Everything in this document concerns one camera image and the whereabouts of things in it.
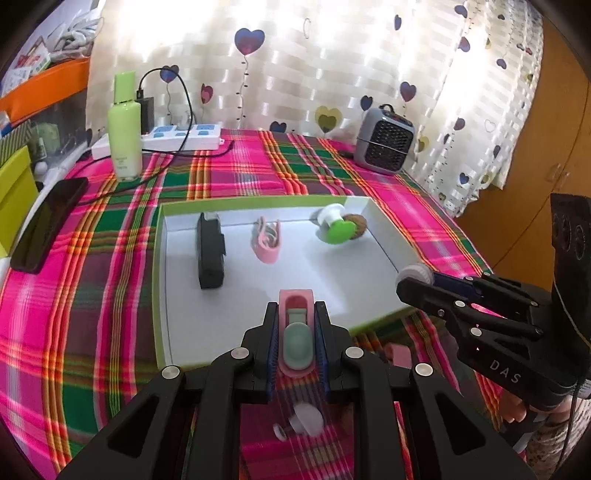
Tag white and green spool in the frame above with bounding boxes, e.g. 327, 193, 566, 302
314, 203, 354, 245

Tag black charging cable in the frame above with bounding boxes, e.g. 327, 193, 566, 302
76, 67, 236, 206

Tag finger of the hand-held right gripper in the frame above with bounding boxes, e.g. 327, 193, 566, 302
433, 271, 541, 315
396, 276, 544, 354

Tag green and white cardboard box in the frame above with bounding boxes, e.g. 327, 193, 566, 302
152, 194, 444, 370

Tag printed cards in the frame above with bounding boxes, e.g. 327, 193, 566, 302
0, 39, 51, 84

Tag heart print curtain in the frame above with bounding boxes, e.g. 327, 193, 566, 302
88, 0, 546, 217

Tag white round knob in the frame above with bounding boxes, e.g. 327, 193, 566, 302
272, 404, 324, 439

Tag white ribbed jar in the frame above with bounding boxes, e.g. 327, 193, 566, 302
399, 263, 435, 289

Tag green white striped box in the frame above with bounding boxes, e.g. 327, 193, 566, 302
0, 122, 35, 167

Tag white power strip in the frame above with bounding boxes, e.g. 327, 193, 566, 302
91, 124, 222, 160

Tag grey space heater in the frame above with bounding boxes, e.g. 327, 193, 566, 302
353, 105, 415, 175

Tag person's right forearm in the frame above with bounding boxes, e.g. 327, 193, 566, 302
526, 415, 578, 480

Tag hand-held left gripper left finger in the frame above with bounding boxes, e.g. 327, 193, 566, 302
58, 301, 281, 480

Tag black rectangular case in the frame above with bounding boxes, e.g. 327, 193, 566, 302
196, 212, 227, 291

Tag pink clip with grey button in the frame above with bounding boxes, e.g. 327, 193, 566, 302
278, 288, 319, 376

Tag orange bin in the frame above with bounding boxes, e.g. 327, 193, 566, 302
0, 58, 90, 124

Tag lime green box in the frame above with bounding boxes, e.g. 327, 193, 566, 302
0, 147, 40, 257

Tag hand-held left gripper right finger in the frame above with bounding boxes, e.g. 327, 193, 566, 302
314, 300, 534, 480

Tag pink green plaid tablecloth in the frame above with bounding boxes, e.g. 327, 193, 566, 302
0, 128, 509, 480

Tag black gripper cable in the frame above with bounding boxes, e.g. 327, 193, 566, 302
561, 378, 586, 462

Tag person's right hand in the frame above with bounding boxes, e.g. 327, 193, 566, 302
503, 390, 529, 423

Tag brown walnut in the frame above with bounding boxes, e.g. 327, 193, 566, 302
346, 215, 369, 240

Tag bundle of white cables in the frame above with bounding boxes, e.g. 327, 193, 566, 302
48, 9, 105, 61

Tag light green bottle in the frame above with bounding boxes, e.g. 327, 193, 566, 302
107, 71, 144, 182

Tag black charger adapter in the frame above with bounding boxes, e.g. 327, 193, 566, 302
136, 97, 155, 134

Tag black smartphone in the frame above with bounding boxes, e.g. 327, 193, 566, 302
10, 176, 89, 275

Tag wooden cabinet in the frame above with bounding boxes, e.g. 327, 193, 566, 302
455, 28, 591, 296

